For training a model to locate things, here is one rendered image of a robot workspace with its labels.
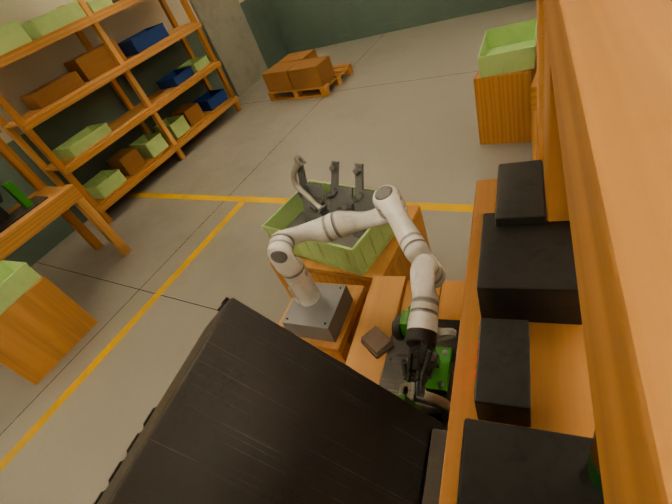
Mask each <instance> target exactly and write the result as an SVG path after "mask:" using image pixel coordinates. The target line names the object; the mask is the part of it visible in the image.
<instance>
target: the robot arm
mask: <svg viewBox="0 0 672 504"><path fill-rule="evenodd" d="M372 200H373V204H374V206H375V209H372V210H368V211H362V212H356V211H335V212H332V213H329V214H327V215H324V216H322V217H320V218H317V219H315V220H312V221H309V222H306V223H304V224H301V225H298V226H294V227H291V228H287V229H283V230H280V231H277V232H275V233H273V234H272V235H271V237H270V239H269V243H268V248H267V256H268V259H269V260H270V262H271V263H272V265H273V266H274V267H275V269H276V270H277V271H278V272H279V273H280V274H282V276H283V277H284V279H285V280H286V282H287V284H288V285H289V287H288V289H289V290H290V292H291V294H292V295H293V297H294V298H295V300H296V302H297V303H300V304H301V305H302V306H304V307H308V306H312V305H314V304H315V303H316V302H317V301H318V300H319V298H320V292H319V290H318V288H317V286H316V285H315V283H314V281H313V279H312V277H311V275H310V274H309V272H308V270H307V268H306V266H305V265H304V263H303V261H302V259H301V258H299V257H297V256H294V254H293V250H294V246H296V245H298V244H300V243H302V242H305V241H310V240H312V241H319V242H331V241H334V240H337V239H340V238H342V237H345V236H347V235H350V234H353V233H356V232H359V231H362V230H365V229H368V228H371V227H375V226H380V225H384V224H388V223H389V225H390V226H391V229H392V231H393V233H394V235H395V237H396V239H397V241H398V244H399V246H400V248H401V249H402V251H403V253H404V255H405V257H406V258H407V259H408V260H409V262H410V263H411V268H410V282H411V291H412V300H411V307H410V314H409V317H408V323H407V331H406V339H405V343H406V344H407V345H408V346H409V348H410V349H409V352H408V357H407V358H406V359H402V360H401V365H402V374H403V380H406V381H407V382H408V383H410V382H414V383H415V394H414V397H415V399H419V400H424V395H425V384H426V383H427V381H428V379H432V377H433V374H434V371H435V368H436V365H437V362H438V359H439V354H436V353H433V352H432V349H435V348H436V345H437V343H440V342H444V341H447V340H451V339H454V338H456V333H457V331H456V330H455V329H454V328H440V327H438V310H439V296H438V294H437V292H436V290H435V288H438V287H440V286H441V285H442V284H443V283H444V280H445V271H444V269H443V267H442V266H441V264H440V263H439V262H438V260H437V259H436V257H435V256H434V255H433V253H432V252H431V251H430V249H429V247H428V245H427V243H426V241H425V240H424V238H423V236H422V235H421V233H420V232H419V230H418V229H417V227H416V226H415V224H414V223H413V221H412V220H411V218H410V217H409V215H408V214H407V205H406V203H405V201H404V199H403V197H402V195H401V193H400V191H399V190H398V189H397V188H396V187H395V186H393V185H388V184H387V185H383V186H381V187H379V188H378V189H377V190H376V191H375V192H374V194H373V198H372ZM413 368H414V369H415V370H413ZM428 372H429V373H428ZM407 373H408V374H407ZM413 373H414V374H415V376H414V374H413Z"/></svg>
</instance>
